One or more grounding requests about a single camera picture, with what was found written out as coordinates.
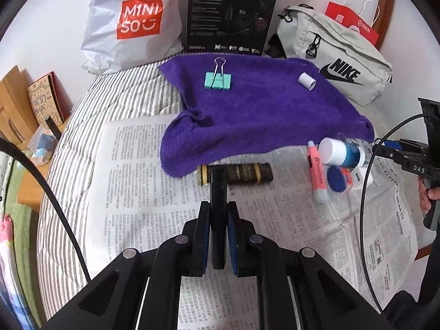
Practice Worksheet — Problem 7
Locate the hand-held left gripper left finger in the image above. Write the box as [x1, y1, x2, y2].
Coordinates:
[41, 201, 221, 330]

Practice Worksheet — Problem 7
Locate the newspaper sheet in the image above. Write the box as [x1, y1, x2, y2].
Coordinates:
[87, 115, 420, 330]

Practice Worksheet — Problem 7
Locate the black headphone box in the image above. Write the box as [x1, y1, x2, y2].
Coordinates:
[185, 0, 281, 57]

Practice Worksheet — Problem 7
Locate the white plug charger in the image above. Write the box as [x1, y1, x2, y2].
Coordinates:
[351, 168, 375, 189]

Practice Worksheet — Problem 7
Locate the blue and white box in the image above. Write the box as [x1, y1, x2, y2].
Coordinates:
[29, 127, 57, 166]

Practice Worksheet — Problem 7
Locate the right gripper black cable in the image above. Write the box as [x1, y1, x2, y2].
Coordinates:
[359, 113, 440, 317]

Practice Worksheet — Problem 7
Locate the wooden headboard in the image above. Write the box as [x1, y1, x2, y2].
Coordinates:
[373, 0, 396, 50]

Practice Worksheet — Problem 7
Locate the colourful printed cloth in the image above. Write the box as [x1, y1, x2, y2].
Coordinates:
[0, 151, 45, 330]

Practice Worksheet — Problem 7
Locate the light wooden panel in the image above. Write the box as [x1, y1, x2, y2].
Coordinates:
[0, 65, 38, 145]

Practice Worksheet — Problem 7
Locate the teal binder clip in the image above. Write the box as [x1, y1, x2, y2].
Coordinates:
[204, 57, 233, 91]

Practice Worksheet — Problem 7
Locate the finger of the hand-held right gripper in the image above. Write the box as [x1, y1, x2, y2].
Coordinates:
[372, 138, 404, 161]

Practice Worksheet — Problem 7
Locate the red paper bag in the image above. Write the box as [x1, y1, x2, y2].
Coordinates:
[325, 0, 380, 47]

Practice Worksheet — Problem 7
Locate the person's right hand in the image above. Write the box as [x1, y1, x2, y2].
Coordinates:
[417, 177, 440, 214]

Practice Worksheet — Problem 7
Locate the small white cap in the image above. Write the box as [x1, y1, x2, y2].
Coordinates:
[297, 72, 317, 91]

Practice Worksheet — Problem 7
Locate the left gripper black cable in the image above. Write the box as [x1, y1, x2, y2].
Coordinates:
[0, 137, 92, 282]

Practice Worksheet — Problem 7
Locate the grey waist bag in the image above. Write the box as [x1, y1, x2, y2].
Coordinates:
[268, 5, 393, 107]

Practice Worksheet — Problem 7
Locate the white shopping bag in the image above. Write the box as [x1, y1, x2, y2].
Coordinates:
[81, 0, 186, 75]

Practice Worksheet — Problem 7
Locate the white and blue bottle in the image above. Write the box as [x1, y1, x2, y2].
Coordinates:
[318, 137, 365, 167]

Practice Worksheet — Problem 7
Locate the blue-lidded ointment jar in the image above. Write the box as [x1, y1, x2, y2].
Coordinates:
[326, 166, 354, 194]

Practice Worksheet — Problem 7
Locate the black bar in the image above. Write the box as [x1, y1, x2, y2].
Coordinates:
[210, 167, 228, 270]

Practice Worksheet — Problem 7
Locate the patterned brown notebook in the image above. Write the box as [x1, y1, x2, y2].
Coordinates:
[27, 72, 69, 126]

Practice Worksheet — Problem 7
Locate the dark brown gold-banded tube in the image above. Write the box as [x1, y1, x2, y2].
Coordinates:
[199, 163, 274, 187]

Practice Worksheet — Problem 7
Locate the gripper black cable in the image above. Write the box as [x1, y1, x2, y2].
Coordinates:
[0, 137, 92, 282]
[359, 113, 440, 317]

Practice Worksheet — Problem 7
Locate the wooden nightstand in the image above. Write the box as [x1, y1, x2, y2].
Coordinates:
[17, 124, 66, 214]

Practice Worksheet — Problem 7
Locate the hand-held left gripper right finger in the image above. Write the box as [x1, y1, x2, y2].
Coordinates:
[225, 201, 396, 330]

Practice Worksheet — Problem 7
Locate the pink highlighter pen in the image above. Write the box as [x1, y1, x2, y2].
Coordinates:
[307, 140, 329, 203]

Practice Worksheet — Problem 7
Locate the purple towel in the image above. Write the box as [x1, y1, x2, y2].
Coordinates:
[158, 55, 375, 179]

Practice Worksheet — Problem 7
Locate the person's dark clothing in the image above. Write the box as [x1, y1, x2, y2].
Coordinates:
[383, 227, 440, 330]

